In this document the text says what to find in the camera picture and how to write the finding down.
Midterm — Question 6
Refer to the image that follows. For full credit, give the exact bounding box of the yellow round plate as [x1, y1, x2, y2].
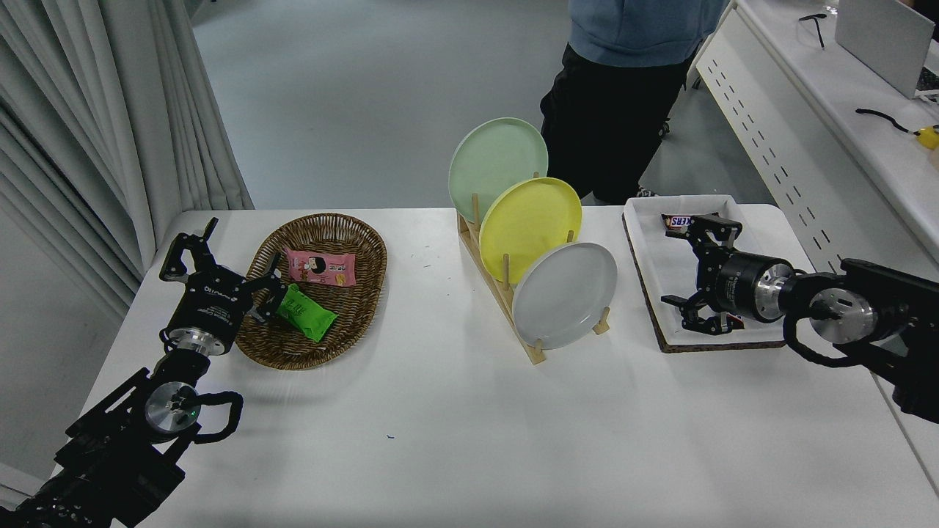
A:
[478, 177, 584, 285]

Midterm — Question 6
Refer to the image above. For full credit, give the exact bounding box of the black cable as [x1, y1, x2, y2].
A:
[855, 108, 921, 136]

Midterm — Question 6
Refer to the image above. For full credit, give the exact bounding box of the pale green round plate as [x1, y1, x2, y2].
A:
[447, 117, 549, 224]

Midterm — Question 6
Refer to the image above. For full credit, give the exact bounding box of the wooden plate rack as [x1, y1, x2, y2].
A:
[458, 172, 612, 366]

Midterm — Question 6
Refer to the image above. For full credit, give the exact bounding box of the white desk with slotted panel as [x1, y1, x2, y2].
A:
[659, 0, 939, 276]

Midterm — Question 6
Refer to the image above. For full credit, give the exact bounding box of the white side table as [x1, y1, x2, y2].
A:
[872, 367, 939, 494]

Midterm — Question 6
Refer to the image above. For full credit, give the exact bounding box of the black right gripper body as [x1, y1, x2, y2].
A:
[698, 249, 770, 323]

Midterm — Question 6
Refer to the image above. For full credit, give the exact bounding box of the pale grey curtain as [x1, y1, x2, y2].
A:
[0, 0, 255, 320]

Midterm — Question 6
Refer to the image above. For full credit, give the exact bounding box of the silver laptop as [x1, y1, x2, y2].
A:
[835, 0, 939, 101]

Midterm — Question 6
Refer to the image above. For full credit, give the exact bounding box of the white tray with cork base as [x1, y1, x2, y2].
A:
[622, 194, 789, 354]

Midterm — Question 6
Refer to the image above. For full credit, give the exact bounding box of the pink snack packet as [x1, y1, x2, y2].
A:
[285, 248, 358, 288]

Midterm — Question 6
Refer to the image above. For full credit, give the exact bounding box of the green snack packet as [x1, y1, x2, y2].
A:
[275, 283, 339, 343]

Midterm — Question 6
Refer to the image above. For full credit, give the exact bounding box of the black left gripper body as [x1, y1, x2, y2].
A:
[167, 268, 255, 346]

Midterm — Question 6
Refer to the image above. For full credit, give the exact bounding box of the grey round plate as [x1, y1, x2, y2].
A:
[511, 242, 618, 351]

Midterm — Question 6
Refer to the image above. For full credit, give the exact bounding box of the brown wicker basket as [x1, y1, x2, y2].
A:
[235, 213, 388, 371]

